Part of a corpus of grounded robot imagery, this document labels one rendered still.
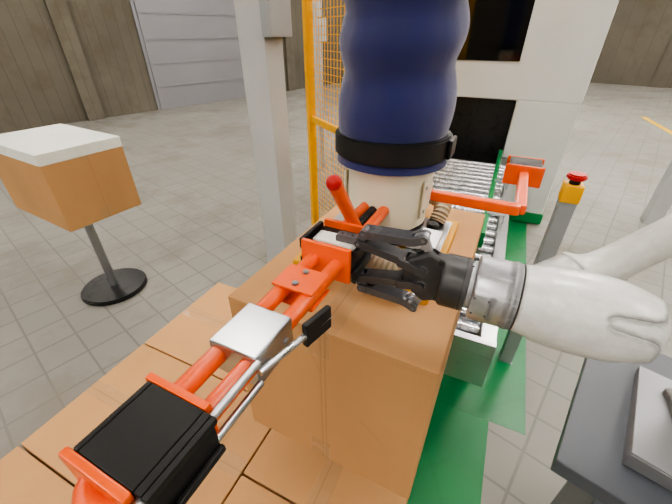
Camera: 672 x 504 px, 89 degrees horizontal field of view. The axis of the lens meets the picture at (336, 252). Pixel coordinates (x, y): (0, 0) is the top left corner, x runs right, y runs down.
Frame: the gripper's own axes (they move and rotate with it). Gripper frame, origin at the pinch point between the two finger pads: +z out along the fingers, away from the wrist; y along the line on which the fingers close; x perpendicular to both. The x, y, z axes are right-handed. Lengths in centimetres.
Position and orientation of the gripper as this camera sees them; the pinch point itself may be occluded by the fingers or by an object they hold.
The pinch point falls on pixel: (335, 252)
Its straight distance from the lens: 54.5
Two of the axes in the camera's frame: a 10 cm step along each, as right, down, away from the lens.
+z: -9.1, -2.3, 3.6
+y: 0.0, 8.4, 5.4
